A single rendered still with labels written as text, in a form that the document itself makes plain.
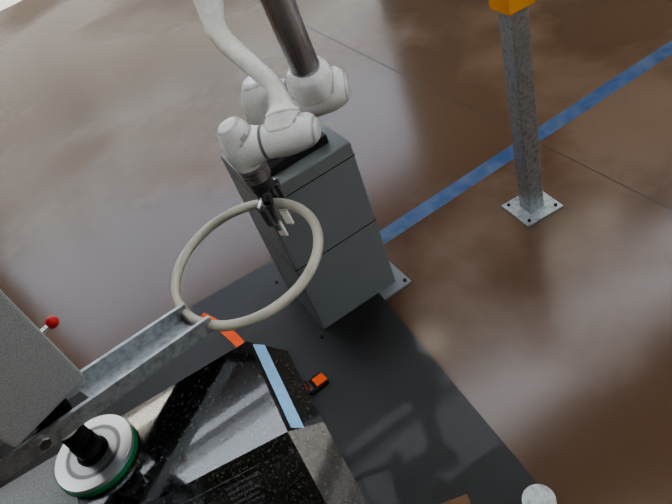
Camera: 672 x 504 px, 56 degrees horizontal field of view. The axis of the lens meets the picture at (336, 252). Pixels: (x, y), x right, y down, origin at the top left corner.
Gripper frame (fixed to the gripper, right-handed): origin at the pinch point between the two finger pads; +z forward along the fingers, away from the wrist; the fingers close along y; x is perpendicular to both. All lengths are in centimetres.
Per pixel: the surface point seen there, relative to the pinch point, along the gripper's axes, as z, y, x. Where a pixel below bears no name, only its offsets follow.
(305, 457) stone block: 4, 72, 36
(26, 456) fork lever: -27, 96, -13
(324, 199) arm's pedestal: 22.4, -32.4, -6.2
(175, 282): -10.3, 34.2, -18.3
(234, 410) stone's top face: -2, 66, 15
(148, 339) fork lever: -13, 56, -13
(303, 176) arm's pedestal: 7.8, -29.9, -8.4
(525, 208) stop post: 89, -93, 52
